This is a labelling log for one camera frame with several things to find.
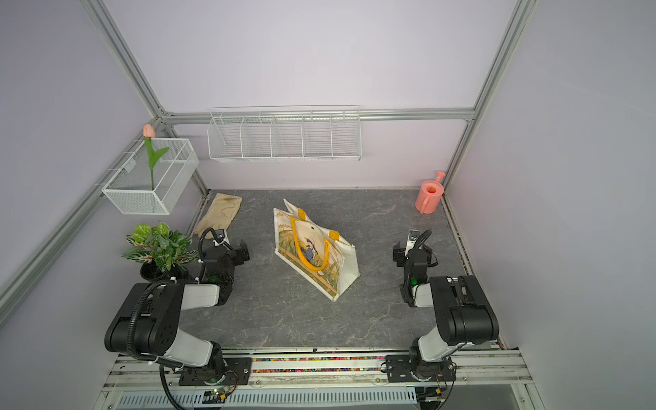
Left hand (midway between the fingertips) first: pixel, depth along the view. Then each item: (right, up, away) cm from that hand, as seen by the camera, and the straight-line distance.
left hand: (230, 243), depth 92 cm
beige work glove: (-13, +10, +20) cm, 26 cm away
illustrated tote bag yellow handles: (+36, -4, -11) cm, 38 cm away
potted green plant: (-12, 0, -19) cm, 23 cm away
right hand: (+67, 0, +1) cm, 67 cm away
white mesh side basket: (-20, +22, -11) cm, 32 cm away
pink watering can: (+78, +19, +12) cm, 81 cm away
